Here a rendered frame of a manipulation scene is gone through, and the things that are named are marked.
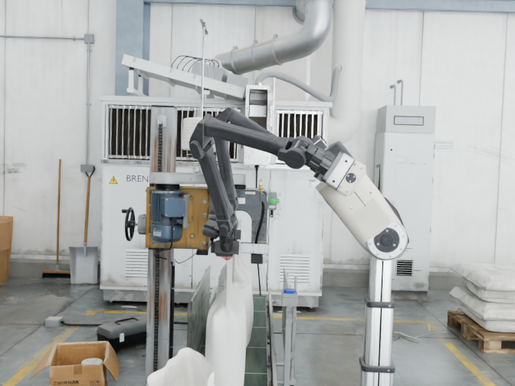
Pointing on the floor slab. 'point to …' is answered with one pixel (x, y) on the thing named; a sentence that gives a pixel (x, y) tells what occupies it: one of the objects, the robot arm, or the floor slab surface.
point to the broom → (57, 246)
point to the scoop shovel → (84, 253)
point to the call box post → (287, 345)
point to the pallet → (490, 340)
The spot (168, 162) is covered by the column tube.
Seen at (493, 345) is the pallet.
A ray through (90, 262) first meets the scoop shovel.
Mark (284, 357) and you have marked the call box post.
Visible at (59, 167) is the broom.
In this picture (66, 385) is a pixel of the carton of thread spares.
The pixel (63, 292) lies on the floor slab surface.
